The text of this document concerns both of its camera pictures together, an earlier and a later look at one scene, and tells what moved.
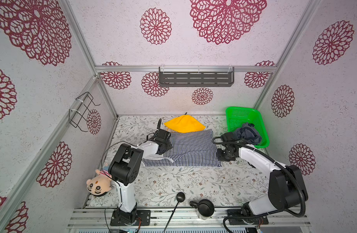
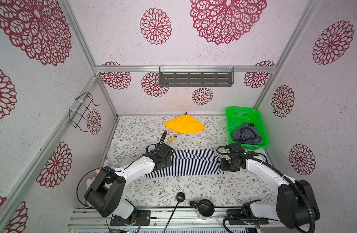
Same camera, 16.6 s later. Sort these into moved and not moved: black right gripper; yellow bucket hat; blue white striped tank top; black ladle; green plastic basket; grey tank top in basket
Moved: blue white striped tank top; black right gripper
Not moved: black ladle; yellow bucket hat; green plastic basket; grey tank top in basket
